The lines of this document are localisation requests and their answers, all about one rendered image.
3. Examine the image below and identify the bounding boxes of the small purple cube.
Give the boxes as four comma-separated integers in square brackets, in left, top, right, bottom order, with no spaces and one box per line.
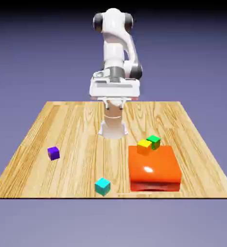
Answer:
[47,146,60,161]

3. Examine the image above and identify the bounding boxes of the small cyan cube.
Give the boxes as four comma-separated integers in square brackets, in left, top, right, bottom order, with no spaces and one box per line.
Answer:
[94,178,111,197]

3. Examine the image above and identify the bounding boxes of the large orange box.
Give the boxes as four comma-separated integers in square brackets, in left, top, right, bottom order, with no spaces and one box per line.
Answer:
[128,145,183,192]

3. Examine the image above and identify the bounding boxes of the small green cube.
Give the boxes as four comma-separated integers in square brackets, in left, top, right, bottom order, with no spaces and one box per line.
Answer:
[146,135,161,151]

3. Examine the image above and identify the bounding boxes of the small yellow cube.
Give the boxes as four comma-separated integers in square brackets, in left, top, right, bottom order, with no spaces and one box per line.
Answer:
[136,138,152,156]

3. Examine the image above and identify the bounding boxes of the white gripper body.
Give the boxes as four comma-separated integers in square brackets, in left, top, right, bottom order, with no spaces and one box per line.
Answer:
[89,76,140,101]

